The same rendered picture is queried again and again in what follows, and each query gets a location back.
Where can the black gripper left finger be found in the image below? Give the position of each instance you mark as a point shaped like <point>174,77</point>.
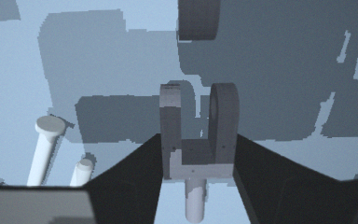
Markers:
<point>126,193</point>

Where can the dark grey flat bar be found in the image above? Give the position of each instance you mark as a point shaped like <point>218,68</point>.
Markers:
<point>198,19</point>

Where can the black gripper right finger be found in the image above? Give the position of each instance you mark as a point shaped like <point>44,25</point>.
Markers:
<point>276,190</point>

